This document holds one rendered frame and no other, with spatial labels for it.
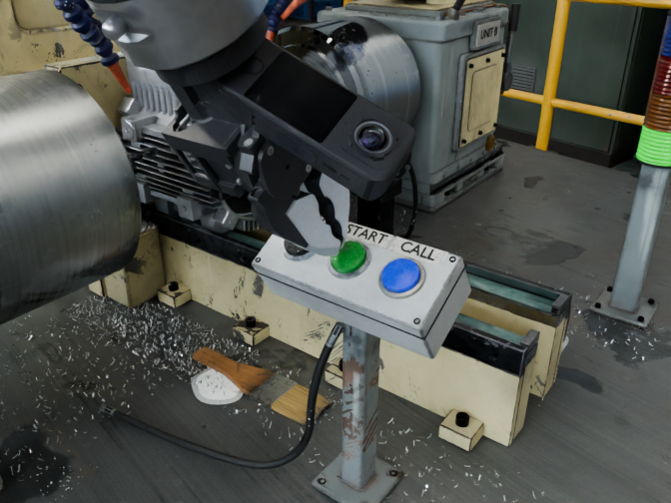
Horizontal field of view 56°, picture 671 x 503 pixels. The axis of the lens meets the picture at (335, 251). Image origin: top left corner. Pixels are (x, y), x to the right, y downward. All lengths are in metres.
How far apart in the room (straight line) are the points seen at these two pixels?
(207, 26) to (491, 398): 0.51
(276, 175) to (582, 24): 3.78
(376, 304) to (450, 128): 0.82
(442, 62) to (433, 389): 0.65
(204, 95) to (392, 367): 0.46
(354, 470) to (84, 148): 0.42
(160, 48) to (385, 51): 0.79
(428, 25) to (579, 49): 3.00
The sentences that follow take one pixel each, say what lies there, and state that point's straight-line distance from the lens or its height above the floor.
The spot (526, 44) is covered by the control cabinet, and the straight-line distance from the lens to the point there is 4.33.
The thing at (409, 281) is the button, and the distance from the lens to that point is 0.48.
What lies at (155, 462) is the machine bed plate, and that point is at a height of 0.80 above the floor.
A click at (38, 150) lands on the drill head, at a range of 0.68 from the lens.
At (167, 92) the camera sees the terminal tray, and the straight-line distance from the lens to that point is 0.91.
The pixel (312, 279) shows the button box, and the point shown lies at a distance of 0.52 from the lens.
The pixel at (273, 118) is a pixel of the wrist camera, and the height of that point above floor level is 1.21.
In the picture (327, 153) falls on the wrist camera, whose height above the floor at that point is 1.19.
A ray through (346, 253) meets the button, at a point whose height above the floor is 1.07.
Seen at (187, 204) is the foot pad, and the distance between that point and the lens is 0.87.
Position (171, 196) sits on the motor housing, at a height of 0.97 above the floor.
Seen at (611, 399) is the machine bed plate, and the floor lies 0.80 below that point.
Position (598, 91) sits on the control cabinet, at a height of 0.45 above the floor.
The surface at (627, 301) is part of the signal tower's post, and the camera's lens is 1.01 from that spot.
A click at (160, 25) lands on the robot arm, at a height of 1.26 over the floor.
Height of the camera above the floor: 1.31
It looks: 27 degrees down
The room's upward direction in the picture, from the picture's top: straight up
